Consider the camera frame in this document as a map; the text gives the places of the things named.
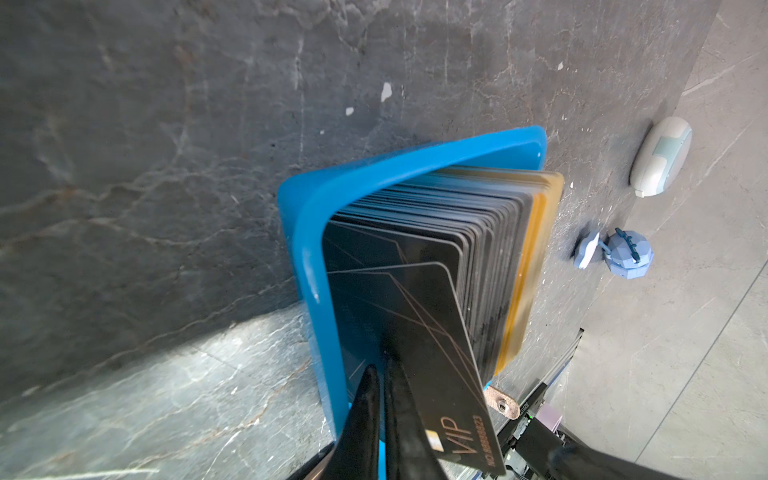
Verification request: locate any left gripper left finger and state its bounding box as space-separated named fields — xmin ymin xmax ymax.
xmin=320 ymin=364 xmax=380 ymax=479

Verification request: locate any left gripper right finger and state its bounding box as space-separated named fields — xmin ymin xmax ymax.
xmin=384 ymin=357 xmax=448 ymax=479

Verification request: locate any tan leather card holder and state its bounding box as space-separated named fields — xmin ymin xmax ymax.
xmin=484 ymin=385 xmax=521 ymax=420

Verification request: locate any black VIP credit card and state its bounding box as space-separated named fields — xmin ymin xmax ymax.
xmin=328 ymin=262 xmax=505 ymax=474

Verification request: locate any blue card box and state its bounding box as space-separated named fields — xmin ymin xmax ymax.
xmin=278 ymin=126 xmax=546 ymax=479

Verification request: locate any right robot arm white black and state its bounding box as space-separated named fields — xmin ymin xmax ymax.
xmin=485 ymin=382 xmax=672 ymax=479

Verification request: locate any stack of credit cards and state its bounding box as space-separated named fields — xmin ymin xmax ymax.
xmin=322 ymin=164 xmax=566 ymax=385

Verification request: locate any blue dish brush toy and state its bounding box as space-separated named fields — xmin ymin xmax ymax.
xmin=574 ymin=227 xmax=654 ymax=280

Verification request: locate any white round clock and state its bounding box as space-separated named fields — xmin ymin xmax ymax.
xmin=630 ymin=116 xmax=693 ymax=198

